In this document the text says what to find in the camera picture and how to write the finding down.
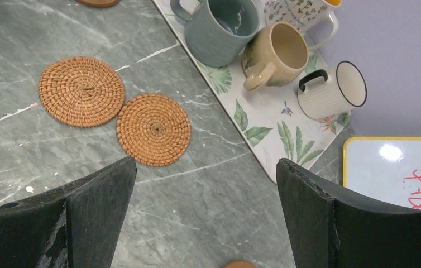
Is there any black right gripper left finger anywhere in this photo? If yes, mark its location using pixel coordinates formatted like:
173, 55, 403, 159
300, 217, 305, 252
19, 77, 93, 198
0, 157, 137, 267

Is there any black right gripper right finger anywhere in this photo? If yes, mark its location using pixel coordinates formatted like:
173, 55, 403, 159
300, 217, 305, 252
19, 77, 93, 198
276, 159, 421, 267

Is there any beige ceramic mug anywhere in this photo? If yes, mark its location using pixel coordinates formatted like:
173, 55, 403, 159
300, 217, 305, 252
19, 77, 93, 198
241, 22, 309, 91

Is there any yellow-framed whiteboard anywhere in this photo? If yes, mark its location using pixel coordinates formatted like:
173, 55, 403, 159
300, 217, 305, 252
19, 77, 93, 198
343, 137, 421, 210

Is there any leaf-patterned white tray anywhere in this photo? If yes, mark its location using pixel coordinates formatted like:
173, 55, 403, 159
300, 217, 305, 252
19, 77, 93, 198
152, 0, 352, 184

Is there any white mug black rim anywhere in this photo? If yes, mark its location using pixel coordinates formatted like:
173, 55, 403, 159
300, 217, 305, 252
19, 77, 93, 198
298, 60, 367, 119

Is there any yellow-inside patterned mug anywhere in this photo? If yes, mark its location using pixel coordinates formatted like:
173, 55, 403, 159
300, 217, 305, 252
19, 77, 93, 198
264, 0, 342, 50

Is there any grey-green mug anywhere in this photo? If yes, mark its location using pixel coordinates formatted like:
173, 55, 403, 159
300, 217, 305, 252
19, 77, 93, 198
170, 0, 260, 68

